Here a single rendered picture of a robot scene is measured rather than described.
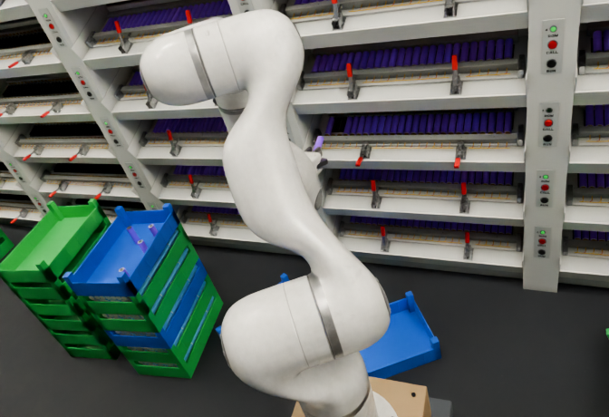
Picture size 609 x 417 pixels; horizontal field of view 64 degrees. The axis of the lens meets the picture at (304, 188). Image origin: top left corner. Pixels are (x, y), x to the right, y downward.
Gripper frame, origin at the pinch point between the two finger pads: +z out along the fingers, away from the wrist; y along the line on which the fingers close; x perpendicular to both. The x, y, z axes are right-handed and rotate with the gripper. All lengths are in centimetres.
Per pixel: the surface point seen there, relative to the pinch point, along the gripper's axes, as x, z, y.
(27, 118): -8, 14, 124
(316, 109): -9.1, 11.6, 2.1
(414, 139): 2.1, 17.8, -23.5
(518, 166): 8, 15, -50
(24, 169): 17, 22, 148
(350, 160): 7.7, 14.9, -4.9
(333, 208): 26.6, 20.0, 4.3
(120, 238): 24, -13, 65
